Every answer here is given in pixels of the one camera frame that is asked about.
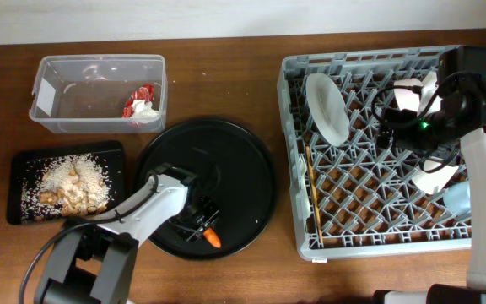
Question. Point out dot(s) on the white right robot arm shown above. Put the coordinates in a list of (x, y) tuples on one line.
[(462, 85)]

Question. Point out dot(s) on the clear plastic bin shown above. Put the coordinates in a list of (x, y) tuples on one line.
[(88, 93)]

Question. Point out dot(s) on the white plastic fork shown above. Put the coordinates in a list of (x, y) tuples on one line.
[(306, 209)]

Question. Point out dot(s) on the wooden chopstick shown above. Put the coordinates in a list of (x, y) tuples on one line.
[(314, 194)]

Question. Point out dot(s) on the rice and shell scraps pile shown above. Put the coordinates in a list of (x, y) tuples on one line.
[(72, 185)]

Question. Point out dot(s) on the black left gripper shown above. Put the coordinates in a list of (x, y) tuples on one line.
[(193, 235)]

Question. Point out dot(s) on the black rectangular tray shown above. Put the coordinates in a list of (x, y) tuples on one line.
[(23, 169)]

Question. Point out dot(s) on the grey dishwasher rack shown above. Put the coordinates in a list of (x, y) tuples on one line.
[(368, 204)]

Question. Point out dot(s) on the pink bowl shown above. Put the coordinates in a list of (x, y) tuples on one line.
[(406, 99)]

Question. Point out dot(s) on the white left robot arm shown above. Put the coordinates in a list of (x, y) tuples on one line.
[(92, 261)]

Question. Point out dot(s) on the grey plate with food scraps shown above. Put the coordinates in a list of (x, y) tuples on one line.
[(327, 108)]

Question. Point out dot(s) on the cream paper cup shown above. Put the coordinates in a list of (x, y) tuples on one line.
[(432, 183)]

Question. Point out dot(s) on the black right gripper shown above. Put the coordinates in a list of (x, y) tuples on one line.
[(398, 116)]

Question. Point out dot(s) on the round black tray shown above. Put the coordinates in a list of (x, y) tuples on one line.
[(234, 168)]

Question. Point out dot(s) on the light blue plastic cup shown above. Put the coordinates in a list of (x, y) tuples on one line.
[(457, 198)]

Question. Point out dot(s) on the orange carrot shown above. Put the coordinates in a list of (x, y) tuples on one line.
[(211, 236)]

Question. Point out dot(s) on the red and white wrapper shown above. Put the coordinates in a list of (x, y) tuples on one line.
[(139, 107)]

